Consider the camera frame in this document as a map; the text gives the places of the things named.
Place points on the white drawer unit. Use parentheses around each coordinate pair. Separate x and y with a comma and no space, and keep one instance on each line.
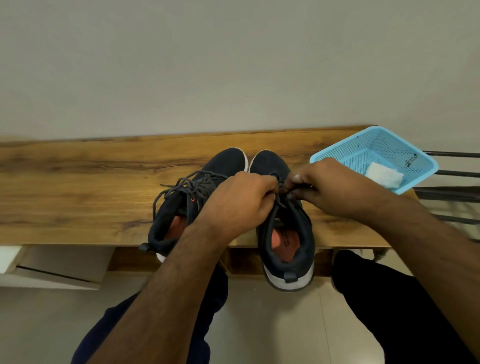
(56,262)

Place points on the person's left hand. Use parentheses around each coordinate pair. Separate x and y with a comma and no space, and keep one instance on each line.
(236,206)

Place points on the black metal shoe rack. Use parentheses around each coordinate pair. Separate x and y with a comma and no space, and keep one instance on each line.
(450,195)

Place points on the wooden table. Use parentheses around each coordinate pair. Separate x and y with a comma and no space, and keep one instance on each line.
(75,187)

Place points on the person's right forearm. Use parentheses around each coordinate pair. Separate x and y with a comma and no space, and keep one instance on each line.
(431,258)

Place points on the white wipe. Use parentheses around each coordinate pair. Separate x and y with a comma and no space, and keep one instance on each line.
(384,175)

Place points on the person's right hand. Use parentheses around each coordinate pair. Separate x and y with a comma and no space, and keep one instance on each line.
(333,191)

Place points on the person's left forearm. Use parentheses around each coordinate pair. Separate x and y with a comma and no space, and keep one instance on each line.
(157,300)

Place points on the blue plastic basket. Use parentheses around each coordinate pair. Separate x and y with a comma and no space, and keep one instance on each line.
(375,146)

